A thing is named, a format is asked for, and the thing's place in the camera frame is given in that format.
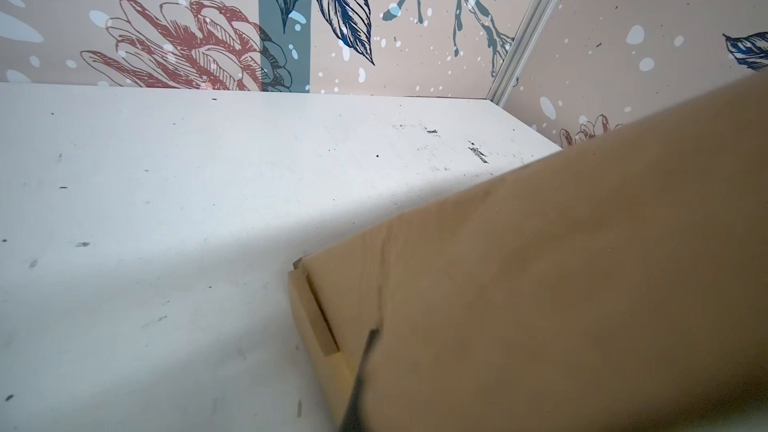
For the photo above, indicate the brown cardboard paper box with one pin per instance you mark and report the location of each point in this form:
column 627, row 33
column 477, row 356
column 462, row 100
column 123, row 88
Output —
column 617, row 285

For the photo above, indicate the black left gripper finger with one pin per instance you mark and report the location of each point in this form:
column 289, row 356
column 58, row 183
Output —
column 353, row 420

